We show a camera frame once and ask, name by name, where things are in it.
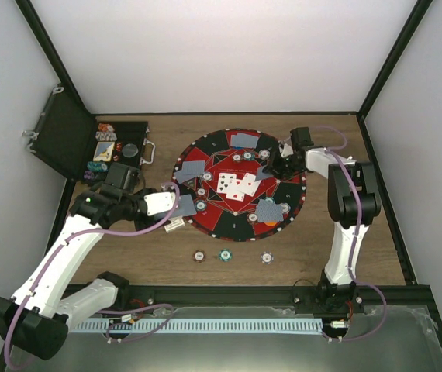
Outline face down blue card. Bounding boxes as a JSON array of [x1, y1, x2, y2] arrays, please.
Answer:
[[255, 167, 273, 181]]

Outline blue green chips top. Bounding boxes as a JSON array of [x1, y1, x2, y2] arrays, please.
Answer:
[[243, 152, 254, 161]]

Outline ace of diamonds card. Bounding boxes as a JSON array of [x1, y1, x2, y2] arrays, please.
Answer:
[[238, 173, 260, 197]]

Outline dealt blue card seat ten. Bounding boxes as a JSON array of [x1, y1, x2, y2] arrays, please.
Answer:
[[255, 200, 284, 222]]

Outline dealt blue card top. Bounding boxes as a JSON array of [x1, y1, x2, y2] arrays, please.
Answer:
[[230, 133, 259, 149]]

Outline seven of spades card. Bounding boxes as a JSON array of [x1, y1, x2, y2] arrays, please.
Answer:
[[216, 173, 237, 194]]

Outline dealt blue card seat four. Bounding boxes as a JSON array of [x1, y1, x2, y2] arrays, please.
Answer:
[[181, 160, 205, 175]]

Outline blue green chips seat two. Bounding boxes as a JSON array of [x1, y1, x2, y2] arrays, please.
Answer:
[[194, 199, 207, 212]]

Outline purple white chips seat four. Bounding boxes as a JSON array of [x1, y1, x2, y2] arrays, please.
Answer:
[[199, 171, 213, 183]]

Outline purple white chip stack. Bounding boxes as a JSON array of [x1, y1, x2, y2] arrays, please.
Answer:
[[260, 252, 274, 264]]

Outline orange black chip stack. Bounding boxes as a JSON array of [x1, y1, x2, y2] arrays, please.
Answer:
[[193, 250, 205, 263]]

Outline blue green chip stack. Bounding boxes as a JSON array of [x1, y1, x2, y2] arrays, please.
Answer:
[[219, 250, 233, 262]]

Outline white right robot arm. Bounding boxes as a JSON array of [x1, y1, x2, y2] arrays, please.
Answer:
[[264, 127, 382, 312]]

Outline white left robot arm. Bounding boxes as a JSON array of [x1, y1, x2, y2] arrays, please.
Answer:
[[0, 163, 180, 370]]

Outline green chips inside case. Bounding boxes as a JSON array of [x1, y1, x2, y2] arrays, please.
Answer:
[[82, 161, 109, 184]]

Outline round dealer button in case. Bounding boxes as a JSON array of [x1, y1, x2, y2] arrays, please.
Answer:
[[122, 143, 139, 158]]

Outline card pack inside case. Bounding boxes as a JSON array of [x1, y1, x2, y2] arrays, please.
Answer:
[[92, 142, 115, 162]]

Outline round red black poker mat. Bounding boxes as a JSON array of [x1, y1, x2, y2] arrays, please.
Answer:
[[172, 129, 306, 242]]

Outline black poker chip case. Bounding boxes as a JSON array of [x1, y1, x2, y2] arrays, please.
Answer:
[[22, 84, 152, 183]]

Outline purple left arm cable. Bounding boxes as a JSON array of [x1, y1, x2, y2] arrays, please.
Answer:
[[3, 182, 183, 369]]

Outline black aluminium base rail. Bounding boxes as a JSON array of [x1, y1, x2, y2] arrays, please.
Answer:
[[19, 284, 435, 315]]

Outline light blue slotted cable duct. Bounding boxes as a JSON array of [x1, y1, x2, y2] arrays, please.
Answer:
[[72, 318, 323, 335]]

